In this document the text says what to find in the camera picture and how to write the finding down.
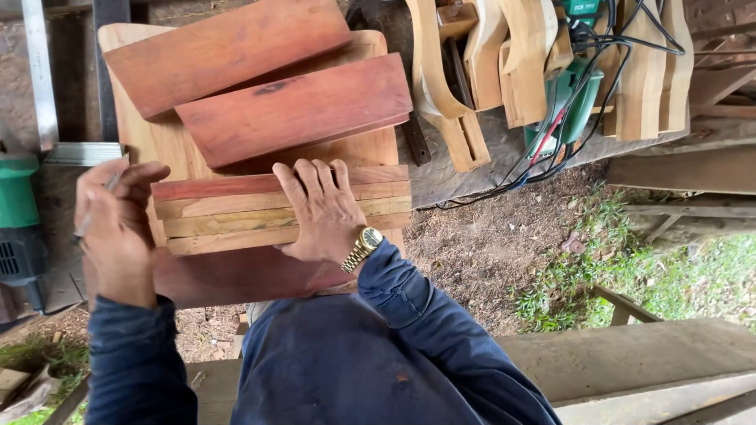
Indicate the person's left hand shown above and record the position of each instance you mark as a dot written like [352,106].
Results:
[118,236]

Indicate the person's right hand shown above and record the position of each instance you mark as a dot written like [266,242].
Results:
[325,218]

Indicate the grey pencil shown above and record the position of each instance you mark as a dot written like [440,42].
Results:
[110,183]

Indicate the yellowish tan wood strip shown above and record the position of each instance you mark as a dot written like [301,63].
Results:
[230,222]

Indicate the red-edged wood strip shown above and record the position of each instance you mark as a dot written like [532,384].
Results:
[218,184]

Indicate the gold wristwatch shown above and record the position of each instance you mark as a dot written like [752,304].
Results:
[366,241]

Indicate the large pale wood panel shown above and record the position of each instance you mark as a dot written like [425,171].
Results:
[171,150]

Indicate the green and black power tool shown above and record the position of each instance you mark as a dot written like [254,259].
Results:
[17,218]

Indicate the large dark red wood board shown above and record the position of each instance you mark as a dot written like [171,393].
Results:
[236,277]

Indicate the red wood block dark knot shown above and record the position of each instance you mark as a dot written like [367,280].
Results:
[295,109]

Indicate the short dark metal strip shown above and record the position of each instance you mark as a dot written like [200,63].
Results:
[416,141]

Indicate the person's blue shirt torso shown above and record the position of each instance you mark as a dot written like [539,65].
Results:
[354,366]

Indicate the dark metal bar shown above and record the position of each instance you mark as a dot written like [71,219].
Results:
[109,71]

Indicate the slotted curved pale wood leg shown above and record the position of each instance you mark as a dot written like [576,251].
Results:
[434,82]

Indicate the steel carpenter's square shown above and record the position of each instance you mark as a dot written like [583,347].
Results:
[41,77]

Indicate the long red wood block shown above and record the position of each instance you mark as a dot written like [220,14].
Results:
[218,53]

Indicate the small pale wood block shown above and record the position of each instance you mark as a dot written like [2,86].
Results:
[456,20]

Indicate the wide curved pale wood piece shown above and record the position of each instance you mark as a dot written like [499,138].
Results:
[525,65]

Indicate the green electric hand tool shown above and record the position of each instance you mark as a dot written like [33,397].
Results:
[582,100]

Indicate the weathered wood bench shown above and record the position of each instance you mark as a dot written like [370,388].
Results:
[620,360]

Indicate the green tool case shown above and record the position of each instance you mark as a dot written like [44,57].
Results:
[580,10]

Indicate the wavy pale wood piece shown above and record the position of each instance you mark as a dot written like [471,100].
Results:
[678,88]
[641,82]

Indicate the thick weathered wood beam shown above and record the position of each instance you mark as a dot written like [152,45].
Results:
[685,171]

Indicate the wooden frame of slats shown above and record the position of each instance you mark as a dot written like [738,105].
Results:
[723,65]

